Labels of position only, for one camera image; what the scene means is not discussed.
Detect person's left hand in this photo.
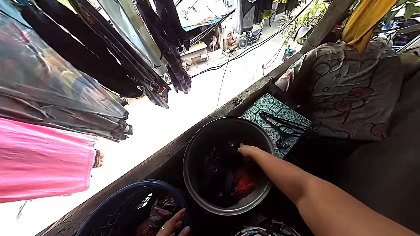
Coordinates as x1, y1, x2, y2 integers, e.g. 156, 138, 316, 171
156, 208, 191, 236

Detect person's right hand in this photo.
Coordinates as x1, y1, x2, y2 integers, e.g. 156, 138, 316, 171
238, 143, 261, 158

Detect person's right forearm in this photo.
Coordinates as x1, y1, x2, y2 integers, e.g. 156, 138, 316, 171
251, 147, 418, 236

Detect purple patterned garment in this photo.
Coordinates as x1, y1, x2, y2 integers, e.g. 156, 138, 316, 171
148, 195, 179, 230

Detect pile of dark wet clothes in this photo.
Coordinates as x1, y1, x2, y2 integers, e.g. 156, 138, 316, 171
199, 141, 245, 208

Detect red garment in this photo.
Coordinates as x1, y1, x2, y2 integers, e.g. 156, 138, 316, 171
234, 167, 257, 199

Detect grey metal basin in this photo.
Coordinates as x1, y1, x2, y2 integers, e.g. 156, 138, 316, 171
183, 117, 277, 216

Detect bundle of black hangers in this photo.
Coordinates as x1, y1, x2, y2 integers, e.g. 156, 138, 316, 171
259, 111, 319, 149

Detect green tile-patterned table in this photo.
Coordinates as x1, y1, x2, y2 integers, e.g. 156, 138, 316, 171
241, 93, 312, 159

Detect wooden railing beam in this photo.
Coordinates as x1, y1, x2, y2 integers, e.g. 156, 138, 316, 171
35, 52, 304, 236

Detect dark blue plastic basket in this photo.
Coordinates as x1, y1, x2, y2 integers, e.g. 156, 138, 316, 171
76, 180, 193, 236

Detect wooden bench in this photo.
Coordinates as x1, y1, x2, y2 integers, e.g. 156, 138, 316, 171
191, 53, 209, 68

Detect black motorcycle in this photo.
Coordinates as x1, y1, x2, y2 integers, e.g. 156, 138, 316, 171
238, 28, 263, 50

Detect floral printed draped cloth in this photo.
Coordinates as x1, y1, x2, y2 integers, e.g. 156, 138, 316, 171
275, 40, 402, 142

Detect dark clothes across street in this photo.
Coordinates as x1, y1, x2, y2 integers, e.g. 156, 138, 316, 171
240, 0, 273, 35

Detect green plants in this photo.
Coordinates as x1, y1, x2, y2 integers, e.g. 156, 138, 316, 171
279, 0, 332, 48

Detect row of hanging clothes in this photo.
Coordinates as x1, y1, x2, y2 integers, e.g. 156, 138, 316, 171
0, 0, 192, 204

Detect yellow cloth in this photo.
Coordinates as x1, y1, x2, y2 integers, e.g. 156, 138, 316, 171
341, 0, 399, 55

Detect bundle of black cables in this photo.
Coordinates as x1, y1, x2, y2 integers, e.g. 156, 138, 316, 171
167, 0, 315, 86

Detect wooden post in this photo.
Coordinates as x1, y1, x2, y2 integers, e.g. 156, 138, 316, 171
300, 0, 357, 55

